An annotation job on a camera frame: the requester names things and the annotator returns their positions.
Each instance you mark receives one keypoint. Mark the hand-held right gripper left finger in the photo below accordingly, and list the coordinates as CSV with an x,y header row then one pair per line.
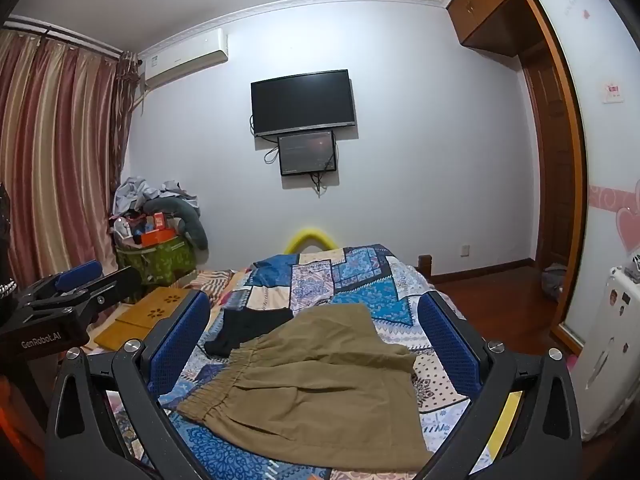
x,y
176,345

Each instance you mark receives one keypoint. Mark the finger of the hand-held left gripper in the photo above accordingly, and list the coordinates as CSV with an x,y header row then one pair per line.
x,y
107,292
77,274

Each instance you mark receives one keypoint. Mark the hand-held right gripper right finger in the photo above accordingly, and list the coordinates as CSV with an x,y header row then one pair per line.
x,y
450,347

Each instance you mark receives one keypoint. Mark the khaki pants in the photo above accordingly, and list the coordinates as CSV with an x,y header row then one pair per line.
x,y
310,385

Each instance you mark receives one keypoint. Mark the wooden lap table flower cutouts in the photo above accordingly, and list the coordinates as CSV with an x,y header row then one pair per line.
x,y
160,305

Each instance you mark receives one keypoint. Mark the plain wooden lap table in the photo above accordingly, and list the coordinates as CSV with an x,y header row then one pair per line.
x,y
120,335

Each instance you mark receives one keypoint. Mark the green patterned bag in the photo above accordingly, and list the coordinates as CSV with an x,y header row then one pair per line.
x,y
160,265

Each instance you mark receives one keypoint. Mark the black garment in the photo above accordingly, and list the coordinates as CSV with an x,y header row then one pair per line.
x,y
245,332

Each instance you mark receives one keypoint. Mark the orange box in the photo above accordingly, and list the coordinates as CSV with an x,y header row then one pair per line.
x,y
157,237

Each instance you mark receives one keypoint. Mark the pink striped bedsheet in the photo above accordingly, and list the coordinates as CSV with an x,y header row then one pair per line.
x,y
220,280

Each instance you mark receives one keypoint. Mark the pile of pale clothes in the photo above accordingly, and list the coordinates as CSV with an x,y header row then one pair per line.
x,y
135,192

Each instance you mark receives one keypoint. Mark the striped pink curtain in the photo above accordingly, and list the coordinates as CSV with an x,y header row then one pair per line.
x,y
55,160

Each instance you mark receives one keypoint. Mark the blue patchwork blanket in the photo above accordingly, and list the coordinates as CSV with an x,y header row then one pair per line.
x,y
350,280

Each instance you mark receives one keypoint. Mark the clothes heap on floor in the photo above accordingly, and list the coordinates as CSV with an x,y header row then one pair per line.
x,y
555,282

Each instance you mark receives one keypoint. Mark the brown lace curtain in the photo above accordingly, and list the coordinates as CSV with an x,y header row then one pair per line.
x,y
122,120

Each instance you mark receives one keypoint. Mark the white plastic storage basket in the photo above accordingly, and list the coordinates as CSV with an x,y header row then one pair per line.
x,y
612,350

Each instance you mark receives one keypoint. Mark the yellow foam arch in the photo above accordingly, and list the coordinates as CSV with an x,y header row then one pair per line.
x,y
310,235

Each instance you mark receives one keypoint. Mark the white sliding door pink hearts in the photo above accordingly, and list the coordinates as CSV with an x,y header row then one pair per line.
x,y
605,170

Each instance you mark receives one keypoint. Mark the white air conditioner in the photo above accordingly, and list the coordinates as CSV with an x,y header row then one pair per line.
x,y
182,57

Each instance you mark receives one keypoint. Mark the wooden overhead cabinet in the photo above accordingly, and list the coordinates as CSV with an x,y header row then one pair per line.
x,y
487,7

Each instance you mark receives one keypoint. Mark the wooden bed post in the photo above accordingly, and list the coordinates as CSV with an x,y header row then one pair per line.
x,y
424,264

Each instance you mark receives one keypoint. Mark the wall outlet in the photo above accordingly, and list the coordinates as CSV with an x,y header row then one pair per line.
x,y
465,250

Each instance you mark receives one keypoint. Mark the wooden door frame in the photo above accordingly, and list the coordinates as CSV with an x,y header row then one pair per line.
x,y
555,160

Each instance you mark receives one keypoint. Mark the small black wall monitor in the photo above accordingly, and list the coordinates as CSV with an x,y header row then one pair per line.
x,y
307,152

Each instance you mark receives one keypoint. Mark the curtain rail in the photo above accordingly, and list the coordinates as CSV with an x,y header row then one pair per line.
x,y
60,35

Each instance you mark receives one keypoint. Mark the black wall television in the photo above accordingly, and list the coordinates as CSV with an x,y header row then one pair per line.
x,y
302,102

